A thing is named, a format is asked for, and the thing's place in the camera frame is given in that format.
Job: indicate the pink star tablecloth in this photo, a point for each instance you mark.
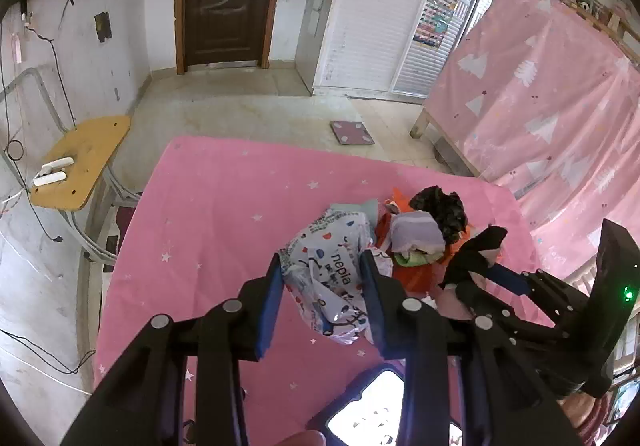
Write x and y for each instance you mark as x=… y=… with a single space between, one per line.
x=212 y=216

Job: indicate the black crumpled cloth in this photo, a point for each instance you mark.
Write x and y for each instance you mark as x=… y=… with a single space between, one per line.
x=446 y=209

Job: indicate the person's left hand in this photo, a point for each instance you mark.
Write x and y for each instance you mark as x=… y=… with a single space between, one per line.
x=306 y=438

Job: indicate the pink bathroom scale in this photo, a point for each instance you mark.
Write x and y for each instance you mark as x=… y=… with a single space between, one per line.
x=351 y=133

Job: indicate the white nepia plastic bag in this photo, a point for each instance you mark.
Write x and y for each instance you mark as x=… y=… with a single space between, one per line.
x=320 y=268

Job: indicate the pink tree pattern curtain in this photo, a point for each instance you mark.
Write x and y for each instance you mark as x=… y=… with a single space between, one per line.
x=542 y=104

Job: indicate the smartphone with lit screen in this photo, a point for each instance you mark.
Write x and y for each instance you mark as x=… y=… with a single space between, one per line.
x=368 y=411

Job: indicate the colourful wall chart poster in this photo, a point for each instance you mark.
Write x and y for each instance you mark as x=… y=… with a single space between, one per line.
x=434 y=22

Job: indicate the white louvered wardrobe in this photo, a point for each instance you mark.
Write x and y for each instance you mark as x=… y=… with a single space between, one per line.
x=367 y=49

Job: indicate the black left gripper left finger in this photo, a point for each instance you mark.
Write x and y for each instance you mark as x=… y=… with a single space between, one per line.
x=179 y=380

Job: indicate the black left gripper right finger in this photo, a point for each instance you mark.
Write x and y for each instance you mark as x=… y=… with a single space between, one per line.
x=503 y=400

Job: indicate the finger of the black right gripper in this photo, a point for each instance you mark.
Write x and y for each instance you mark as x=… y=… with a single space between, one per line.
x=477 y=257

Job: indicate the white power strip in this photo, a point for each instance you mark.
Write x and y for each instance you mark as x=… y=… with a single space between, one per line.
x=52 y=172

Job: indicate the purple folded cloth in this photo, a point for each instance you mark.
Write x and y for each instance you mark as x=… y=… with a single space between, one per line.
x=415 y=231

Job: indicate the red white striped knit cloth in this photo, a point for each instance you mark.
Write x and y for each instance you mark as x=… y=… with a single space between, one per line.
x=417 y=271

